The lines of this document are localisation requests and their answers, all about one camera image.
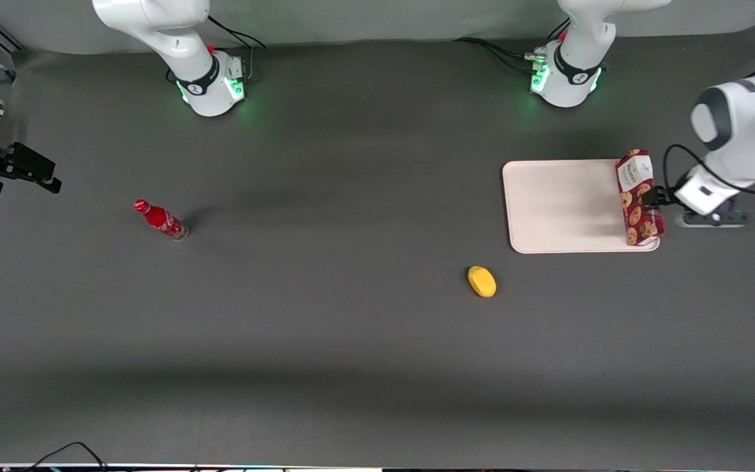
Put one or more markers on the red cola bottle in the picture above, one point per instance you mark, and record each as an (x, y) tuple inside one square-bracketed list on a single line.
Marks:
[(161, 220)]

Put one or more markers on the beige plastic tray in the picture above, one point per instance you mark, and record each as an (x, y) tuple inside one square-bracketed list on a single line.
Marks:
[(567, 205)]

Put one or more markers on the red cookie box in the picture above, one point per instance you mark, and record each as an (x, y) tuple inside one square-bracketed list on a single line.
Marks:
[(636, 177)]

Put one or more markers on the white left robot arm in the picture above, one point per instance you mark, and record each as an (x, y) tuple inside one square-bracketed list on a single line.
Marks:
[(748, 124)]

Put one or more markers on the yellow lemon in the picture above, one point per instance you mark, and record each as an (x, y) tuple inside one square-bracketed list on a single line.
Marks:
[(482, 281)]

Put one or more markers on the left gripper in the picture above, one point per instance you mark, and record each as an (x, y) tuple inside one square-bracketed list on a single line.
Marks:
[(661, 195)]

